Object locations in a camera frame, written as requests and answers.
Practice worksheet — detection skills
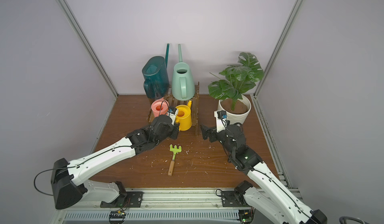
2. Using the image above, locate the pink watering can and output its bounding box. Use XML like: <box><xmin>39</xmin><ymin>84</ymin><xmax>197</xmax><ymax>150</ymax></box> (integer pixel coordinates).
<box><xmin>151</xmin><ymin>99</ymin><xmax>169</xmax><ymax>117</ymax></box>

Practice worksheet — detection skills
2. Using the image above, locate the yellow watering can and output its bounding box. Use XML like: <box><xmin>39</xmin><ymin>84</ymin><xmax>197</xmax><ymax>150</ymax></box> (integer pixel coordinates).
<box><xmin>176</xmin><ymin>101</ymin><xmax>192</xmax><ymax>131</ymax></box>

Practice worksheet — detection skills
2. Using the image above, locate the wooden slatted shelf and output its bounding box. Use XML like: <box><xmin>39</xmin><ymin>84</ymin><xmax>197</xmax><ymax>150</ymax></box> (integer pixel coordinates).
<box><xmin>160</xmin><ymin>83</ymin><xmax>201</xmax><ymax>136</ymax></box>

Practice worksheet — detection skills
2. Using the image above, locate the dark teal watering can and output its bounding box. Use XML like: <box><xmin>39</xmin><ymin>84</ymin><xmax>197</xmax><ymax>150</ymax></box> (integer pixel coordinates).
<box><xmin>142</xmin><ymin>44</ymin><xmax>170</xmax><ymax>100</ymax></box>

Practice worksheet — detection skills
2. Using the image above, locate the light green watering can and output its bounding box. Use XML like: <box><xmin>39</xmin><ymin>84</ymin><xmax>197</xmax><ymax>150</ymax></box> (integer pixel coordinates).
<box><xmin>172</xmin><ymin>44</ymin><xmax>195</xmax><ymax>101</ymax></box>

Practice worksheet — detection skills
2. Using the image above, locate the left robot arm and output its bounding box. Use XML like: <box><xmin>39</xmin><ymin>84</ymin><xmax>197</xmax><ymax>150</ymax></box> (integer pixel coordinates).
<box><xmin>51</xmin><ymin>115</ymin><xmax>180</xmax><ymax>210</ymax></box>

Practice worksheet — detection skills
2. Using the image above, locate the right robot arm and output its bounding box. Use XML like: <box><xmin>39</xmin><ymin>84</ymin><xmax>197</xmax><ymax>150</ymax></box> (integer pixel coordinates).
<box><xmin>201</xmin><ymin>124</ymin><xmax>328</xmax><ymax>224</ymax></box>

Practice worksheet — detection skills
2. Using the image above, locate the green toy rake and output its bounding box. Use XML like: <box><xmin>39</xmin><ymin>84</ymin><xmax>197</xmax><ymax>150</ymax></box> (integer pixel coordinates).
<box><xmin>168</xmin><ymin>144</ymin><xmax>182</xmax><ymax>176</ymax></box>

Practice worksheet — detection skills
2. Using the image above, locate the white ribbed plant pot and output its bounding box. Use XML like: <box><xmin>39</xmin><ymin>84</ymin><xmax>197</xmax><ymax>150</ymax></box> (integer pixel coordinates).
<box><xmin>218</xmin><ymin>95</ymin><xmax>252</xmax><ymax>124</ymax></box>

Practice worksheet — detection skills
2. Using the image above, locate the green monstera plant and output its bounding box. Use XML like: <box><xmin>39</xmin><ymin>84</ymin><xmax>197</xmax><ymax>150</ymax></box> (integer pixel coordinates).
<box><xmin>208</xmin><ymin>52</ymin><xmax>265</xmax><ymax>113</ymax></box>

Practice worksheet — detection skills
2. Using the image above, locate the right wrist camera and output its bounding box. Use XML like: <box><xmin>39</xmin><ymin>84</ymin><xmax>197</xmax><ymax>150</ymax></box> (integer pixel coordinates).
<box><xmin>214</xmin><ymin>110</ymin><xmax>227</xmax><ymax>133</ymax></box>

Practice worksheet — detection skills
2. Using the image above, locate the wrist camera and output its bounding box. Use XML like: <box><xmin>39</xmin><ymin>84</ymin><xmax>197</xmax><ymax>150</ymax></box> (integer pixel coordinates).
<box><xmin>214</xmin><ymin>110</ymin><xmax>227</xmax><ymax>133</ymax></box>
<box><xmin>167</xmin><ymin>107</ymin><xmax>178</xmax><ymax>125</ymax></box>

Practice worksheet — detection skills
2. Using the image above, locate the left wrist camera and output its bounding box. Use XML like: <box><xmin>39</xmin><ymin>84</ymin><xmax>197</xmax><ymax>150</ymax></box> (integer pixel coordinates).
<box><xmin>167</xmin><ymin>107</ymin><xmax>178</xmax><ymax>125</ymax></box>

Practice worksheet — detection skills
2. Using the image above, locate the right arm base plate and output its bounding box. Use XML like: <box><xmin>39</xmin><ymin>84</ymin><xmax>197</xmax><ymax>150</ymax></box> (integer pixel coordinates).
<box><xmin>220</xmin><ymin>191</ymin><xmax>249</xmax><ymax>208</ymax></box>

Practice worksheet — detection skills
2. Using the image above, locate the aluminium front rail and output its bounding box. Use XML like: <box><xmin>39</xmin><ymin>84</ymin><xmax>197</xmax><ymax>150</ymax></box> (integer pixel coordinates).
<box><xmin>54</xmin><ymin>183</ymin><xmax>246</xmax><ymax>211</ymax></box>

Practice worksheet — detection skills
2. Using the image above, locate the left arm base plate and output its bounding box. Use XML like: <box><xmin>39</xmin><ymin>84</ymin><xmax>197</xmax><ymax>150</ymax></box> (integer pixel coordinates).
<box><xmin>100</xmin><ymin>192</ymin><xmax>144</xmax><ymax>209</ymax></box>

